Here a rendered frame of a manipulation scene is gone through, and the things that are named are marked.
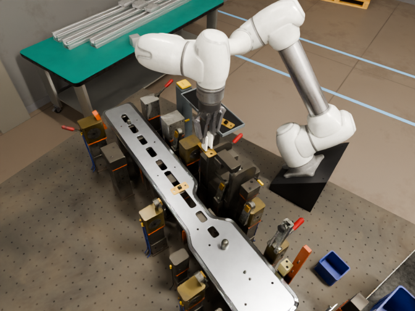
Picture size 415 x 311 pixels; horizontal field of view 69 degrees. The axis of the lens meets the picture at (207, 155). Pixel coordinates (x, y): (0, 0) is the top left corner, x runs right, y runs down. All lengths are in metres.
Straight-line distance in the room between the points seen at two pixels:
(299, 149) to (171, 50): 0.95
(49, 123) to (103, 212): 1.90
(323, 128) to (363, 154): 1.77
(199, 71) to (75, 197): 1.19
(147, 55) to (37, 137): 2.54
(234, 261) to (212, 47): 0.79
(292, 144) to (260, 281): 0.73
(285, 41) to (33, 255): 1.53
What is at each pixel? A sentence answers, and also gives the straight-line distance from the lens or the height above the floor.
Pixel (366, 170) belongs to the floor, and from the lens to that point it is 3.19.
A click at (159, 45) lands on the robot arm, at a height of 1.70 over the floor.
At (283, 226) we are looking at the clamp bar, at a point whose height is 1.21.
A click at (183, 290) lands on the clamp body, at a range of 1.15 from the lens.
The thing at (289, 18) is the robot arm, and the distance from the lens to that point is 1.38.
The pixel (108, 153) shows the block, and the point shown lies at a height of 1.03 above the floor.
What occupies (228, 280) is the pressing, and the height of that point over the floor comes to 1.00.
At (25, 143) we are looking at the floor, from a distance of 3.37.
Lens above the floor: 2.14
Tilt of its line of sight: 48 degrees down
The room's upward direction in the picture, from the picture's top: 3 degrees clockwise
